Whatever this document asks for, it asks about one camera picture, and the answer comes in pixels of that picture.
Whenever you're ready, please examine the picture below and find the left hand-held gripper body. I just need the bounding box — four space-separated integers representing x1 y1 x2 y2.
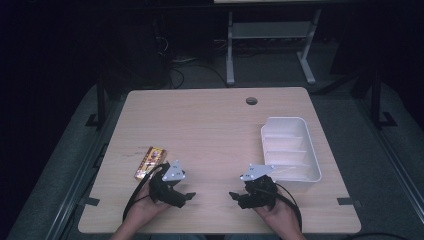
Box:
148 159 187 205

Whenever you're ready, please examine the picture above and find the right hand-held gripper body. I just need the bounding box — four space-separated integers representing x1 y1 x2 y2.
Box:
239 163 278 211

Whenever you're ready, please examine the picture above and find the yellow red snack packet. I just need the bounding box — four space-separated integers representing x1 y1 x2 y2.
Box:
133 145 168 182

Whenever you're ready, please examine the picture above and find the white plastic divided bin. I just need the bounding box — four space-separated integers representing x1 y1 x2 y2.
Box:
260 116 323 184

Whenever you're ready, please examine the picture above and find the person's left hand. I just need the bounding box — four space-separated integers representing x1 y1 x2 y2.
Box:
124 185 172 231

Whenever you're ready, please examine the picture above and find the person's right hand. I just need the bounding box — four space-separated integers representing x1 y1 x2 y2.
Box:
254 197 303 236

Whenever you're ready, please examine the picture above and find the black metal stand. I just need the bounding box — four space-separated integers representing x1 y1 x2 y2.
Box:
370 70 398 130
85 75 108 130

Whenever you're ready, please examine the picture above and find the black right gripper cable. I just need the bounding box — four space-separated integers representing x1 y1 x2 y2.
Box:
273 182 303 232

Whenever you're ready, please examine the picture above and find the black floor cable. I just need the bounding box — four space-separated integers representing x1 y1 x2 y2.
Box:
169 63 229 90

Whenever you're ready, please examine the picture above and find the white metal desk frame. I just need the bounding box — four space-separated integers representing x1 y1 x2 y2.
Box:
225 9 322 86

